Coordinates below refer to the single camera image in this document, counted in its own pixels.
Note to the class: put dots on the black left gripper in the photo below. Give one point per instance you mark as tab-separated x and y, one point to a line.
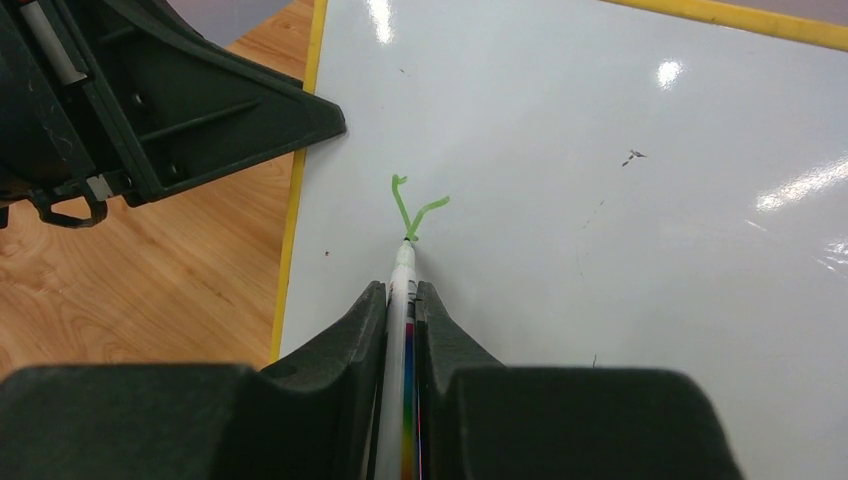
151	108

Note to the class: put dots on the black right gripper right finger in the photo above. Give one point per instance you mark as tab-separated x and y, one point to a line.
482	419

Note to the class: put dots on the green capped white marker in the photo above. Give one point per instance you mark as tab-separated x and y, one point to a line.
397	447

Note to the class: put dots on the yellow framed whiteboard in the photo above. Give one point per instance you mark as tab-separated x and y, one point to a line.
636	184

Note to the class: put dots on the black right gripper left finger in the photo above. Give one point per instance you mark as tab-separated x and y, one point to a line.
305	416

